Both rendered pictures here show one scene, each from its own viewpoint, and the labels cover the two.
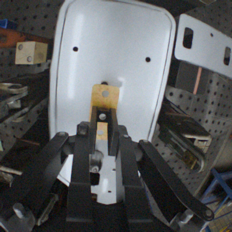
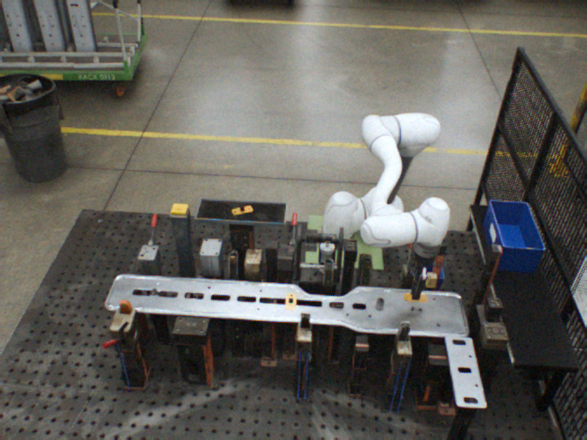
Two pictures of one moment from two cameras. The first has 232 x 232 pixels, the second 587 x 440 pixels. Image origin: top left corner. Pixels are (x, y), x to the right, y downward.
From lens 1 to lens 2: 2.09 m
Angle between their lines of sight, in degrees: 60
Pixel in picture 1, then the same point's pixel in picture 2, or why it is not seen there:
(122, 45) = (440, 314)
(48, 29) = not seen: hidden behind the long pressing
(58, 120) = (397, 292)
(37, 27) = not seen: hidden behind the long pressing
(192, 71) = (441, 353)
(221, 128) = not seen: outside the picture
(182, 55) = (448, 340)
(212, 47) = (462, 357)
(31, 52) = (432, 278)
